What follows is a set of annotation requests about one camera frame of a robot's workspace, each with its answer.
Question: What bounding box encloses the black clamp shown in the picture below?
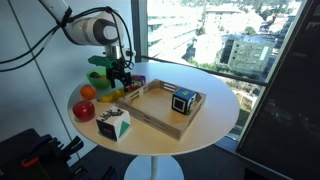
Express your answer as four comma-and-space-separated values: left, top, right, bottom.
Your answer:
63, 135, 85, 158

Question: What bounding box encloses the blue and black cube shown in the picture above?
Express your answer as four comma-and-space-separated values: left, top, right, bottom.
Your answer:
171, 87, 198, 116

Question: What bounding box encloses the wooden tray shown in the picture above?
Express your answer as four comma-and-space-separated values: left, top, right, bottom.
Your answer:
114, 78, 207, 141

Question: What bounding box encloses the black tool bag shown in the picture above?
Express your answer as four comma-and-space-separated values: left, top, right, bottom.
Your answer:
0, 128, 73, 180

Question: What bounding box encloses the dark panel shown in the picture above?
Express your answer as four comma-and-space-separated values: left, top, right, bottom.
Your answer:
235, 0, 320, 180

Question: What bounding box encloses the orange fruit toy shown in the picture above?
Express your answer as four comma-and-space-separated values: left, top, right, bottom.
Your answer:
79, 84, 98, 101

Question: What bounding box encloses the colourful house print cube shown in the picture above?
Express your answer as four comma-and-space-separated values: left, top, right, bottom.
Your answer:
129, 75, 147, 92

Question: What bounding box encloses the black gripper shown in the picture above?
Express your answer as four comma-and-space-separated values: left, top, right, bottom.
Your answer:
105, 59, 133, 94

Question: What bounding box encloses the red apple toy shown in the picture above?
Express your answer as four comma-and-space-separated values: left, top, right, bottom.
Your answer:
72, 99, 96, 122

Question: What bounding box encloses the white table pedestal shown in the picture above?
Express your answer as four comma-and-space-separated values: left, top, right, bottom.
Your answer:
123, 154, 185, 180

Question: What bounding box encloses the grey apartment building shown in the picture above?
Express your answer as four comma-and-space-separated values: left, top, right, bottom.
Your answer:
226, 34, 278, 76

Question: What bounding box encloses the green plastic bowl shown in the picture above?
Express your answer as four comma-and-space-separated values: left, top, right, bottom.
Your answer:
85, 68, 112, 90

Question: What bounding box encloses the white zebra print cube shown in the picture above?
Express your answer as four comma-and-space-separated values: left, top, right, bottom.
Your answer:
95, 105, 132, 142

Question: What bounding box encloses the black cable bundle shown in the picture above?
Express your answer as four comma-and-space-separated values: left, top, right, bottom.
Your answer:
0, 6, 136, 73

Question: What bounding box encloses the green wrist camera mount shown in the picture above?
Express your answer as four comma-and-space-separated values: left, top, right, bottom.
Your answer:
87, 55, 118, 69

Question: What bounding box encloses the yellow banana toy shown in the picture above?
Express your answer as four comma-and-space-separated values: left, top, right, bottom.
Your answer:
97, 88, 127, 103

